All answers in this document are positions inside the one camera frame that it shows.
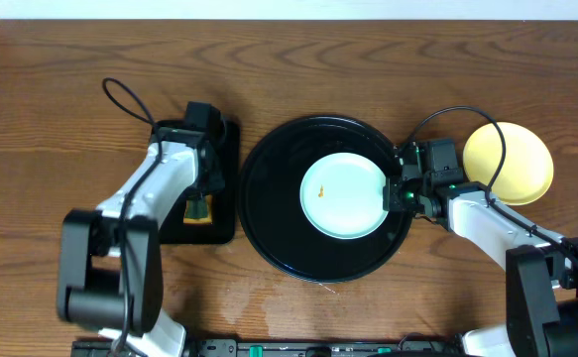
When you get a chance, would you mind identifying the green and yellow sponge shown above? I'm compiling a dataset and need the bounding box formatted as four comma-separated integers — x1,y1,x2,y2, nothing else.
183,195,213,225

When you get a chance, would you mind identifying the light blue plate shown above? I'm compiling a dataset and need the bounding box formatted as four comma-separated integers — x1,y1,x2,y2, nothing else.
299,153,388,240

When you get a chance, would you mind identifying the yellow plate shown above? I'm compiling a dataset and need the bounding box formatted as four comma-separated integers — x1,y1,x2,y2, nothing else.
463,122,554,205

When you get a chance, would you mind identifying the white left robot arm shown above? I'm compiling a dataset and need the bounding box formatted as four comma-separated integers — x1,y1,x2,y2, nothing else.
56,120,240,356

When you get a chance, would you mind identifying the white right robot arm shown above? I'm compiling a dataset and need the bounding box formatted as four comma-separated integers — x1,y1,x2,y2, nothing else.
383,141,578,356

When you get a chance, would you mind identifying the round black tray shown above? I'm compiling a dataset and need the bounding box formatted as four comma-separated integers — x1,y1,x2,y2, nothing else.
238,115,411,283

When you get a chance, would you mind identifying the black rectangular tray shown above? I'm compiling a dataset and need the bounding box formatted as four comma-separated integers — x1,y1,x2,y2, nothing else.
159,121,240,245

